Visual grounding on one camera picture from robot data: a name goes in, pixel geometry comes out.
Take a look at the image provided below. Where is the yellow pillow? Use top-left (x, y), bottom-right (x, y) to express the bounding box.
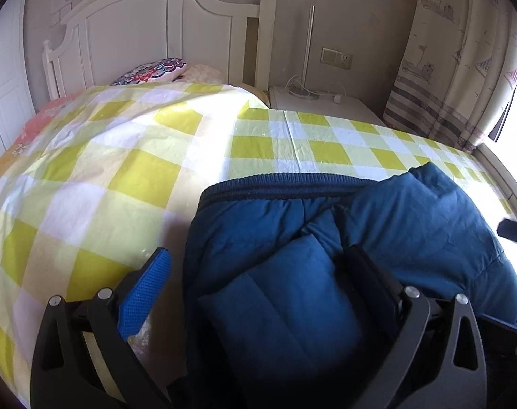
top-left (241, 83), bottom-right (271, 109)

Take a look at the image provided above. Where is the peach pillow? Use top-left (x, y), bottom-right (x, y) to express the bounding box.
top-left (182, 64), bottom-right (223, 84)

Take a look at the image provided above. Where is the white wooden headboard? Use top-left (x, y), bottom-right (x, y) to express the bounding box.
top-left (41, 0), bottom-right (278, 99)

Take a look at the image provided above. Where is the white stick lamp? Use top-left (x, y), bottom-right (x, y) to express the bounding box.
top-left (286, 5), bottom-right (321, 101)

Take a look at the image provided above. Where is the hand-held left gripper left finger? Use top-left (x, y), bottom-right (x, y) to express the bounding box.
top-left (30, 247), bottom-right (174, 409)

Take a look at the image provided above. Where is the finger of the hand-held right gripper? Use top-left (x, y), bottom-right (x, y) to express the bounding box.
top-left (498, 219), bottom-right (517, 245)

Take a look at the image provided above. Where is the white nightstand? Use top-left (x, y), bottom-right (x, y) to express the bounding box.
top-left (268, 84), bottom-right (389, 128)

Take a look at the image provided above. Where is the wall socket plate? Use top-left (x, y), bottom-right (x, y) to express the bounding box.
top-left (319, 47), bottom-right (353, 70)

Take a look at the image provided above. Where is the paper sheet on wall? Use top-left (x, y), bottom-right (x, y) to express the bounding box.
top-left (49, 0), bottom-right (76, 24)

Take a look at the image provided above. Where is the pink floral sheet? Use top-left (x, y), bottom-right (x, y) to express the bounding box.
top-left (9, 91), bottom-right (89, 158)

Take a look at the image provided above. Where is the yellow checked blanket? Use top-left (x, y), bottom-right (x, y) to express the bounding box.
top-left (0, 81), bottom-right (517, 397)

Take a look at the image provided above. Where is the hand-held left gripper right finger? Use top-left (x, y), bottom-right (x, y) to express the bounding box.
top-left (346, 245), bottom-right (489, 409)

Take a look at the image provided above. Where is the colourful patterned pillow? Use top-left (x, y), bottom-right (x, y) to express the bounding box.
top-left (109, 57), bottom-right (188, 87)

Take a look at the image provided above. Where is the striped printed curtain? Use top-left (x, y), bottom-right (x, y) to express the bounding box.
top-left (382, 0), bottom-right (517, 154)

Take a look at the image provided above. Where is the blue padded jacket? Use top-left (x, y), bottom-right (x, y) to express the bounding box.
top-left (184, 162), bottom-right (517, 409)

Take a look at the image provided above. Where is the white wardrobe door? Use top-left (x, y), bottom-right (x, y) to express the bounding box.
top-left (0, 0), bottom-right (37, 175)

